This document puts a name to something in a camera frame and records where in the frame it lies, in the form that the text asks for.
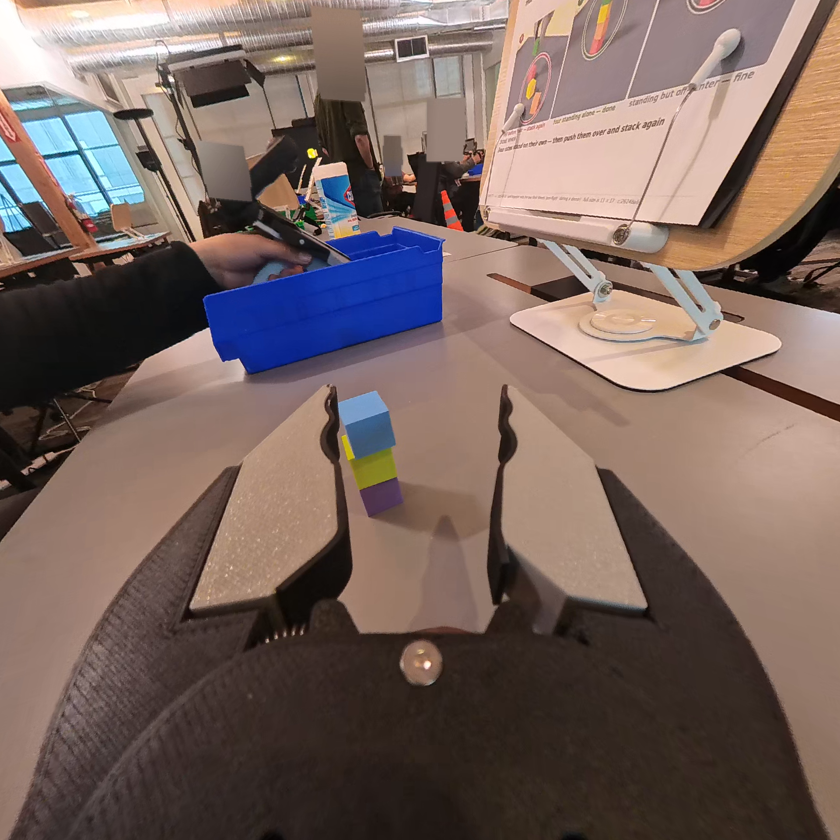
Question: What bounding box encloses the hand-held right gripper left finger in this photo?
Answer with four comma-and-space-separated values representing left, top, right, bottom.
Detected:
189, 384, 354, 624

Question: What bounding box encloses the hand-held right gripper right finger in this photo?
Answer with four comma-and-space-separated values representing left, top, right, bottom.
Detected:
487, 384, 651, 635

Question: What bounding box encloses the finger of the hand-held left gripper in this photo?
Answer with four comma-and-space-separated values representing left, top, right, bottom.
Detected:
297, 224, 353, 269

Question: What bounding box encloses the purple foam cube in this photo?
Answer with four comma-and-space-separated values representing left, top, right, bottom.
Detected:
360, 479, 404, 517

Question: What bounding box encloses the yellow foam cube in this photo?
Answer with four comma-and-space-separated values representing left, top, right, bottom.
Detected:
341, 436, 399, 490

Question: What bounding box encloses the blue foam cube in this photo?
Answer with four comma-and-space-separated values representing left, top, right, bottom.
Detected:
338, 392, 395, 458

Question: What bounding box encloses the person's left forearm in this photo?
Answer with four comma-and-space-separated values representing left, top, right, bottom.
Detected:
0, 241, 221, 411

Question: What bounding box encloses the person's left hand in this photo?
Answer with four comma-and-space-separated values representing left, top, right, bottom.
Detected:
189, 233, 313, 290

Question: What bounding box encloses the blue plastic bin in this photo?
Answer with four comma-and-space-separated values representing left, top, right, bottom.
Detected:
203, 226, 446, 375

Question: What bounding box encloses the disinfectant wipes canister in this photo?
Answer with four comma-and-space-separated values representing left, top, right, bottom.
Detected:
311, 163, 361, 240

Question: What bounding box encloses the black studio light panel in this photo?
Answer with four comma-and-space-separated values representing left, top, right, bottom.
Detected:
177, 60, 253, 107

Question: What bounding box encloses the brown wooden desk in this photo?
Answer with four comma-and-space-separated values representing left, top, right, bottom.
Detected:
0, 231, 173, 284

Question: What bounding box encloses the black table cover plate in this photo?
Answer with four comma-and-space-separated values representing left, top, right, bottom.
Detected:
530, 282, 595, 304

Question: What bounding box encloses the white instruction sheet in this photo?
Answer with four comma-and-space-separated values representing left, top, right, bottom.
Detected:
489, 0, 824, 227

